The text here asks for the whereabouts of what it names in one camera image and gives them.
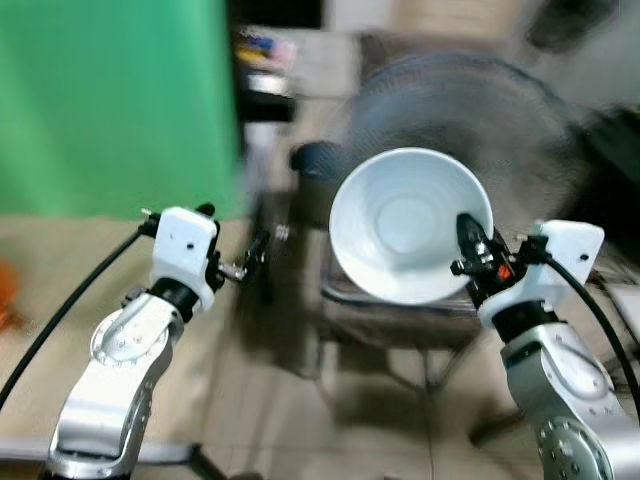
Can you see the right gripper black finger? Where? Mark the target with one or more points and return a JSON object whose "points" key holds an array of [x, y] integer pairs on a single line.
{"points": [[470, 236]]}

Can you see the white ceramic bowl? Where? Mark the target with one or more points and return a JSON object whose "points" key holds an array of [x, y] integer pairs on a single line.
{"points": [[400, 225]]}

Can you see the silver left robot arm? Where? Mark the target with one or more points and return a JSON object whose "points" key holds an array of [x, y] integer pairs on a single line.
{"points": [[110, 380]]}

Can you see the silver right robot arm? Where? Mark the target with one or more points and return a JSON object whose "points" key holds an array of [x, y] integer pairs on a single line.
{"points": [[565, 395]]}

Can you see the black tripod stand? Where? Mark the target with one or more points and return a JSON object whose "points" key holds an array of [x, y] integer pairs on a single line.
{"points": [[262, 290]]}

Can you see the black standing fan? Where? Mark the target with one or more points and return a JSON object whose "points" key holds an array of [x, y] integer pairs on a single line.
{"points": [[520, 130]]}

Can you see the green backdrop screen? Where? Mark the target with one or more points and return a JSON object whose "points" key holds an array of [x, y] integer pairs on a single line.
{"points": [[110, 100]]}

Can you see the dark shelf with items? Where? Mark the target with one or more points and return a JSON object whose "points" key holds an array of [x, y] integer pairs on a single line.
{"points": [[262, 75]]}

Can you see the black bag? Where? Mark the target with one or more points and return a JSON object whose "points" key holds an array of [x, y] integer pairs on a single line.
{"points": [[618, 180]]}

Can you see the orange object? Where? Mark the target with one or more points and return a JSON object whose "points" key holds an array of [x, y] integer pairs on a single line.
{"points": [[6, 295]]}

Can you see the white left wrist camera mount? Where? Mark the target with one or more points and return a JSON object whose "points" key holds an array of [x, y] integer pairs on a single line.
{"points": [[183, 245]]}

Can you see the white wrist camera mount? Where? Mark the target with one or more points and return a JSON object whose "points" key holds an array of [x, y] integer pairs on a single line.
{"points": [[183, 245], [560, 255]]}

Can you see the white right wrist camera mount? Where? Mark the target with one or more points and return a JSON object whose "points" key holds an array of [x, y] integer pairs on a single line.
{"points": [[560, 255]]}

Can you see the dark metal frame chair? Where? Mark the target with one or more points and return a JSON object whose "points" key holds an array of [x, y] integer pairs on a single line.
{"points": [[390, 325]]}

